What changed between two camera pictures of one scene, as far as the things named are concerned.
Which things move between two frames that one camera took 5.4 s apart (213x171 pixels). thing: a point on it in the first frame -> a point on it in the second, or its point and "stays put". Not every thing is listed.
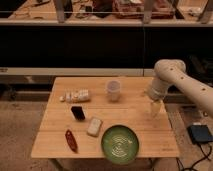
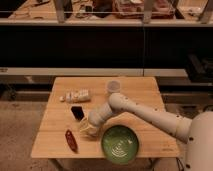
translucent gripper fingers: x=156 y=107 -> x=87 y=131
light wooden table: x=79 y=110 stays put
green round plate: x=120 y=144 stays put
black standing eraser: x=78 y=112 stays put
